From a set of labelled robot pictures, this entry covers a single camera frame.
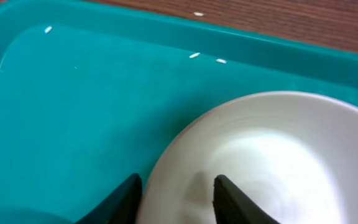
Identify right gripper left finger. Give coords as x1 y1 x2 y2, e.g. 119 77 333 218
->
75 173 142 224

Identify teal serving tray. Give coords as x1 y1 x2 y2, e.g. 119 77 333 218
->
0 1 358 223

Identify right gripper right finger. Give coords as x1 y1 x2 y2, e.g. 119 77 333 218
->
213 175 279 224

